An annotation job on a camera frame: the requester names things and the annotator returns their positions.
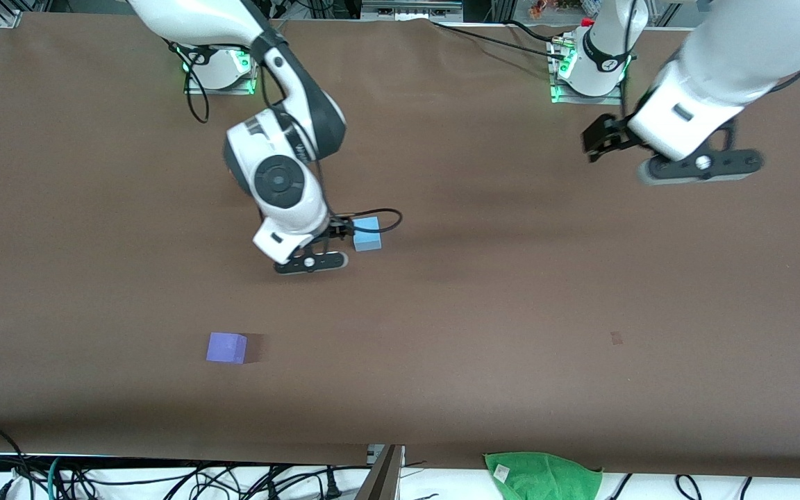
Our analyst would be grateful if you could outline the blue foam block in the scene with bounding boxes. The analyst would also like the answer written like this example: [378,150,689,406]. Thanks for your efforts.
[353,216,383,253]

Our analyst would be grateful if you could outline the purple foam block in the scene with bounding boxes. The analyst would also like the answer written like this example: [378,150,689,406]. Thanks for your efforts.
[206,332,249,365]

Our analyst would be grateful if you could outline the green microfibre cloth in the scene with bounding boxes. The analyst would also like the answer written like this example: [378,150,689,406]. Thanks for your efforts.
[483,451,603,500]

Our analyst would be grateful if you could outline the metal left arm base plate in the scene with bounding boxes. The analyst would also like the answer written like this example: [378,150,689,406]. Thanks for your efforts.
[549,38,624,106]

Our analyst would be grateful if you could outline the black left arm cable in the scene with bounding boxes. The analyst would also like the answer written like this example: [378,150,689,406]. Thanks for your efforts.
[619,0,642,122]

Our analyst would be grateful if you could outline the short black table cable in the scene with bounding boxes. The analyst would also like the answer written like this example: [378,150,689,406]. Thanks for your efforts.
[504,19,564,42]

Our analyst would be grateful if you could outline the long black table cable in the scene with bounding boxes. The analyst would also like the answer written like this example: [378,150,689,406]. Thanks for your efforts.
[431,21,567,58]

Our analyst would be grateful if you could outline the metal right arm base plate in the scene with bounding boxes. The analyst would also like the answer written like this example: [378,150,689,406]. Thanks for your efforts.
[183,43,259,96]

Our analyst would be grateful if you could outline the white metal bracket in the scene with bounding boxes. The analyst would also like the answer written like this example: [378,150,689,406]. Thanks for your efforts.
[365,444,408,466]

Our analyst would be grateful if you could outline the silver aluminium frame rail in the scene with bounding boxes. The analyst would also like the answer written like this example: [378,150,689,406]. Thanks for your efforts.
[362,0,464,22]

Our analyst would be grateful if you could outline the grey metal post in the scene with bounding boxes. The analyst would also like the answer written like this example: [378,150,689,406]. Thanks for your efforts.
[355,444,405,500]

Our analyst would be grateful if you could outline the teal floor cable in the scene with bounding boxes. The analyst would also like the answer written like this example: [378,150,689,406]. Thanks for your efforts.
[47,455,67,500]

